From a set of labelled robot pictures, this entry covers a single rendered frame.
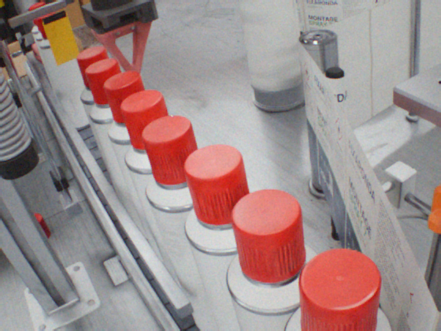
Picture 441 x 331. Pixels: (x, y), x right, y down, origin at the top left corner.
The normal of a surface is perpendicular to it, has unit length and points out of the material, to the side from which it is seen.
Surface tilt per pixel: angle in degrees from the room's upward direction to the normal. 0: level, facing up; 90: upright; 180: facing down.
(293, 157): 0
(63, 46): 90
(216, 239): 42
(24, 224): 90
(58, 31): 90
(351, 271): 3
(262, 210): 3
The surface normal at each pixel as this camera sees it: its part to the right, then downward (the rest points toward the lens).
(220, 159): -0.22, -0.79
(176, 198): -0.15, -0.20
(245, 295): -0.63, -0.22
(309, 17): -0.70, 0.51
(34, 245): 0.51, 0.43
